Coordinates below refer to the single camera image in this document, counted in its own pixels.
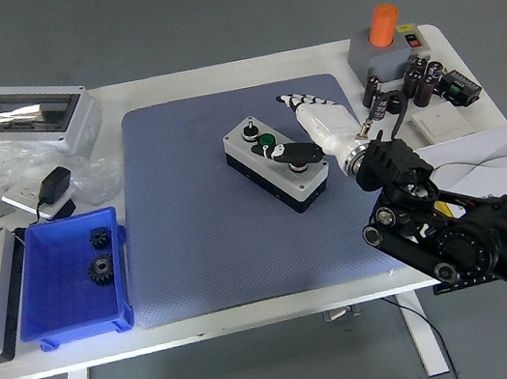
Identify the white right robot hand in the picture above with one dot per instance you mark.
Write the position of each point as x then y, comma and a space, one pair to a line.
325, 125

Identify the grey four-button control box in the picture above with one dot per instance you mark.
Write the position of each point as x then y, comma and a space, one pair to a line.
238, 145

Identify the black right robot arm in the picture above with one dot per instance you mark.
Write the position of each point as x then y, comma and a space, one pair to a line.
469, 244

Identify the dark brown capacitor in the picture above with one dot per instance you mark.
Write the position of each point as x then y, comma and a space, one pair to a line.
381, 109
424, 91
372, 90
434, 71
418, 63
412, 80

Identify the orange cylinder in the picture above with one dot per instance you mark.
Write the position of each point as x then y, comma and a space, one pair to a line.
384, 26

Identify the black module green terminal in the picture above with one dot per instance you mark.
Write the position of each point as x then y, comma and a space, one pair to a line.
459, 89

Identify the white and yellow carton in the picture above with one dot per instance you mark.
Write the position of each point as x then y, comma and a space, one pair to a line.
472, 151

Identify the grey-blue textured mat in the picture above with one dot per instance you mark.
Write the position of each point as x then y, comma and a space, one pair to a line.
197, 258

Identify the black table control panel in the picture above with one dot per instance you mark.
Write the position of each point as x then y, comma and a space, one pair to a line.
447, 287

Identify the clear plastic bag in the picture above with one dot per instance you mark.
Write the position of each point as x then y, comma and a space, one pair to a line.
94, 178

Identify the small black gear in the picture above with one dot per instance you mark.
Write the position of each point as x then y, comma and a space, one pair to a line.
101, 238

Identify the large black gear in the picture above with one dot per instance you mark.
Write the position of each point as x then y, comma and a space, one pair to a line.
101, 270

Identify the black power adapter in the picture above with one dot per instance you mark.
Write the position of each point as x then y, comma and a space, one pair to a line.
53, 183

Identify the blue plastic bin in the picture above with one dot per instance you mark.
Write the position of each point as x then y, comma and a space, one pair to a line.
55, 293

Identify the grey switch box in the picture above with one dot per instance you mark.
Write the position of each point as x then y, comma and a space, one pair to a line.
383, 61

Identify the white wall switch panel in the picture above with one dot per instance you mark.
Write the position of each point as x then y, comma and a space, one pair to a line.
443, 121

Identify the metal table bracket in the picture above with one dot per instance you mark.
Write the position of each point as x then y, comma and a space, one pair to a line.
340, 315

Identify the grey enclosure with clear lid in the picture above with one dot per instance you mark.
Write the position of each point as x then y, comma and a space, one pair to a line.
75, 127

